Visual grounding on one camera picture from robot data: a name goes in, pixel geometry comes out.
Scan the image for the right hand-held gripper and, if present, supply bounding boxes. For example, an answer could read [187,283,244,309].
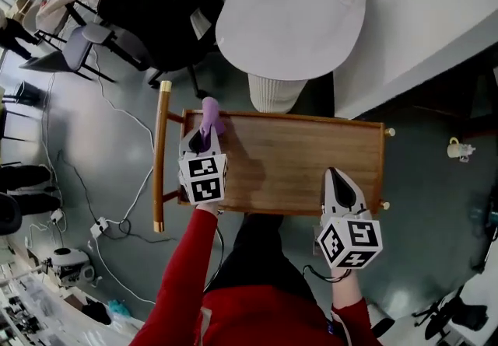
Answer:
[313,167,384,271]

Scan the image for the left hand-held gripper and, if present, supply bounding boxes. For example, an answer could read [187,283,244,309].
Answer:
[177,124,229,206]

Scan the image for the purple cloth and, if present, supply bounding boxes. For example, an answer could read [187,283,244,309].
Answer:
[198,96,226,154]

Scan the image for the wooden trolley top surface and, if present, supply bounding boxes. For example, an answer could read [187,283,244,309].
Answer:
[153,80,396,233]

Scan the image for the person's right forearm red sleeve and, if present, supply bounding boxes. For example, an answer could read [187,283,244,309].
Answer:
[330,268,384,346]

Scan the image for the person's left forearm red sleeve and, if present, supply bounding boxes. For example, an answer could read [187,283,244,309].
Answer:
[130,202,219,346]

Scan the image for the person's legs black trousers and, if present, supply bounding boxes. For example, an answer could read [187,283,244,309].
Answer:
[205,213,318,302]

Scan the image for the pale yellow cup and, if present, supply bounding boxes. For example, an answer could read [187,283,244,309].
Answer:
[446,137,476,163]

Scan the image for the white power strip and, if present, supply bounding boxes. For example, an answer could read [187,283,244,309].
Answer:
[89,216,110,239]

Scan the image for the black office chair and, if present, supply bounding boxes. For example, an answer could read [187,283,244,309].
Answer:
[96,0,226,100]

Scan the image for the person's red jacket torso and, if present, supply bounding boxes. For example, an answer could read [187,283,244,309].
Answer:
[194,284,351,346]

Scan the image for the black swivel chair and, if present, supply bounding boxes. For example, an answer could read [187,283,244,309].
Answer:
[412,285,489,341]

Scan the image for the white round appliance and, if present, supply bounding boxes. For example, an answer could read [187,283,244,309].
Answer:
[49,246,96,286]

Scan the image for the teal plastic bag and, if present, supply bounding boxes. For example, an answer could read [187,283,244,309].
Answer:
[107,299,132,319]

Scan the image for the black stool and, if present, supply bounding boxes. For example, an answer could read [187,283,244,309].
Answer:
[1,81,44,107]

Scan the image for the large white rectangular table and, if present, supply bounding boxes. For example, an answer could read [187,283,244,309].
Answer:
[333,0,498,121]

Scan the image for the black bag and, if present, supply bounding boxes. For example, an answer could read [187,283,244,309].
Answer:
[80,296,113,325]

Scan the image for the cluttered white workbench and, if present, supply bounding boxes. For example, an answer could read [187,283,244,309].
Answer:
[0,258,145,346]

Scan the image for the white cable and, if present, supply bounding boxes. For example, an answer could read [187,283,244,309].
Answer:
[91,44,156,225]

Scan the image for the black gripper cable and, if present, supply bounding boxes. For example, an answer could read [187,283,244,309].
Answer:
[202,208,226,293]
[302,264,352,284]

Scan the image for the black floor cable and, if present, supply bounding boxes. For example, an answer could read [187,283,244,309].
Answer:
[57,149,178,243]

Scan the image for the white round table ribbed pedestal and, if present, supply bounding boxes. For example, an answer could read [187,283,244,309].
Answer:
[215,0,367,115]

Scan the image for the grey chair black frame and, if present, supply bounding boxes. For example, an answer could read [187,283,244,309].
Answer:
[19,21,117,83]

